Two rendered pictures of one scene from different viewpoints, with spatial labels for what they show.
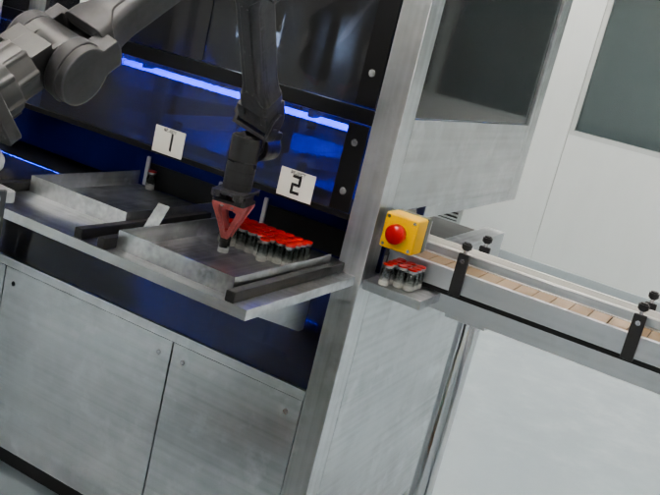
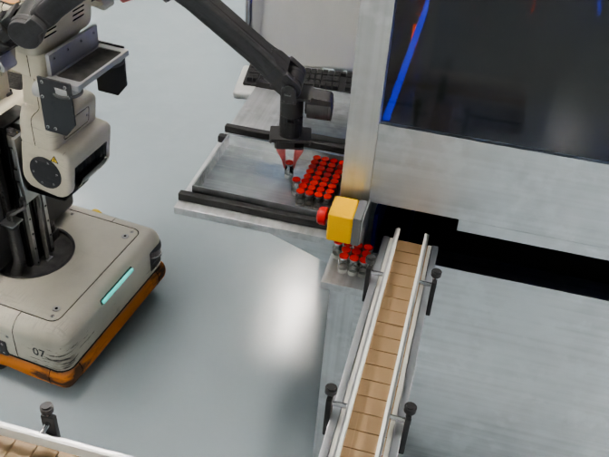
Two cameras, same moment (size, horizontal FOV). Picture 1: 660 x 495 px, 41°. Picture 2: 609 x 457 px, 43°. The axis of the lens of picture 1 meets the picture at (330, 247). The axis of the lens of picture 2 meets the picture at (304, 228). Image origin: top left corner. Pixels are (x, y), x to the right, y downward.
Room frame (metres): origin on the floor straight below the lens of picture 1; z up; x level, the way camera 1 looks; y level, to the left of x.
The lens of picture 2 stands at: (1.32, -1.42, 2.00)
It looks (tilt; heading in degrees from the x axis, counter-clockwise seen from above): 38 degrees down; 77
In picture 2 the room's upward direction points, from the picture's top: 4 degrees clockwise
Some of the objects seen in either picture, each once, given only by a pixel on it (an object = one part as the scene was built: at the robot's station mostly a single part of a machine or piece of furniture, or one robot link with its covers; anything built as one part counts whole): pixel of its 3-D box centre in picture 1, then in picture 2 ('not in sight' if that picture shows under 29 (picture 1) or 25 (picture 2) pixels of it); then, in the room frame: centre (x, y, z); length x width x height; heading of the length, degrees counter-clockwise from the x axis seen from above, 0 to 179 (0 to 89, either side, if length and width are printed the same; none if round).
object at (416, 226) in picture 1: (405, 232); (345, 220); (1.71, -0.14, 0.99); 0.08 x 0.07 x 0.07; 155
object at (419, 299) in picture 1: (404, 290); (357, 272); (1.74, -0.17, 0.87); 0.14 x 0.13 x 0.02; 155
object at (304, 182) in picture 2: (255, 243); (308, 180); (1.69, 0.15, 0.90); 0.18 x 0.02 x 0.05; 64
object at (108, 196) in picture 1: (132, 196); (345, 120); (1.86, 0.45, 0.90); 0.34 x 0.26 x 0.04; 155
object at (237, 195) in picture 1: (238, 179); (290, 126); (1.65, 0.20, 1.03); 0.10 x 0.07 x 0.07; 168
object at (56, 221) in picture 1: (170, 235); (306, 154); (1.72, 0.32, 0.87); 0.70 x 0.48 x 0.02; 65
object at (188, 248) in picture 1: (229, 251); (275, 176); (1.61, 0.18, 0.90); 0.34 x 0.26 x 0.04; 154
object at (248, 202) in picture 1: (230, 214); (288, 151); (1.65, 0.20, 0.96); 0.07 x 0.07 x 0.09; 78
